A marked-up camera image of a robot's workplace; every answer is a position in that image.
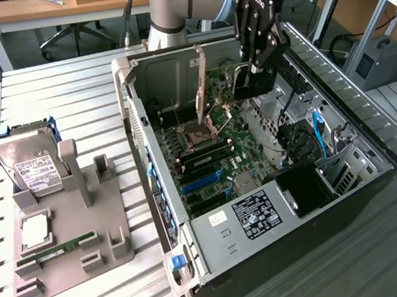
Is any coiled black cable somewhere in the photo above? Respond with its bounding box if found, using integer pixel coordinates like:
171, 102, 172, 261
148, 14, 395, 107
327, 32, 360, 65

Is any gray equipment box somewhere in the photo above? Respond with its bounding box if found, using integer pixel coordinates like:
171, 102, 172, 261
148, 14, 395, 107
350, 35, 397, 93

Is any gray plastic parts rack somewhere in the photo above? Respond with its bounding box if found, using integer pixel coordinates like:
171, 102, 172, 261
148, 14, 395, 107
0, 131, 142, 297

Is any metal disk bay cage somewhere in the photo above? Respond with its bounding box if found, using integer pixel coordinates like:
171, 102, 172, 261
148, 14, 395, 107
237, 46, 332, 173

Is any black RAM stick in slot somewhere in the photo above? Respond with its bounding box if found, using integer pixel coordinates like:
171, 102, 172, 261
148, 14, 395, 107
178, 143, 237, 173

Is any CPU socket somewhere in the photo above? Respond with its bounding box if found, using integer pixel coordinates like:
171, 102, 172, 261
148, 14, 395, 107
175, 117, 218, 156

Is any green motherboard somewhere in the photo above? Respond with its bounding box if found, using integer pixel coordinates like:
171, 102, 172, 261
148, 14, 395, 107
148, 91, 283, 223

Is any black open PC case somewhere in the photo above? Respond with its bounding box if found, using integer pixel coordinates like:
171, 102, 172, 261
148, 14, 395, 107
109, 12, 397, 297

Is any aluminium profile frame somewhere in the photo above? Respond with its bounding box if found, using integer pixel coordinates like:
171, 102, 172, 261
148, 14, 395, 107
334, 0, 397, 78

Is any silver CPU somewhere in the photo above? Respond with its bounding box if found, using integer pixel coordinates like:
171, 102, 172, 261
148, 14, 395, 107
18, 214, 53, 251

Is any blue flat wire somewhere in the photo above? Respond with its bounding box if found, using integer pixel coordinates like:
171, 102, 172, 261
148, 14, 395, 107
311, 109, 332, 160

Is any black wire bundle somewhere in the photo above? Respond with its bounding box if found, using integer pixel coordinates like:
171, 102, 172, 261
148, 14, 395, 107
271, 79, 323, 167

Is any green RAM stick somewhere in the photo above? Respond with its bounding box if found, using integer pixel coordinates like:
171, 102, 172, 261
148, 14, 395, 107
14, 232, 100, 268

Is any blue case latch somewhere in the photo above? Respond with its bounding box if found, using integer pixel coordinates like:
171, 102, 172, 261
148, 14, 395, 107
169, 252, 188, 271

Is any metal socket cover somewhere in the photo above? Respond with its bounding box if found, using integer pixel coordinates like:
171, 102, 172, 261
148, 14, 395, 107
202, 99, 237, 138

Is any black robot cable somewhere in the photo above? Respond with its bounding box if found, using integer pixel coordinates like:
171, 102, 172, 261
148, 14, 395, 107
117, 0, 146, 49

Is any silver chipset heatsink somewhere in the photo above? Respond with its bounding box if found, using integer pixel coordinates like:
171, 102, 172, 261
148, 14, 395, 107
232, 168, 263, 196

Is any gray power supply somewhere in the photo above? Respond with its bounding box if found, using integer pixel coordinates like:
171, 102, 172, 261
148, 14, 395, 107
184, 178, 304, 277

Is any silver hard disk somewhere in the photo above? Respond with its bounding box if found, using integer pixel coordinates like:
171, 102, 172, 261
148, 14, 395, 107
0, 117, 75, 203

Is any graphics card with black fan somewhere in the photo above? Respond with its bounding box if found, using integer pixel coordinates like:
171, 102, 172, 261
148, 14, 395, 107
188, 35, 285, 125

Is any long wooden desk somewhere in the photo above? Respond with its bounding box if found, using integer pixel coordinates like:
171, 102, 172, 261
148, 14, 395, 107
0, 0, 397, 72

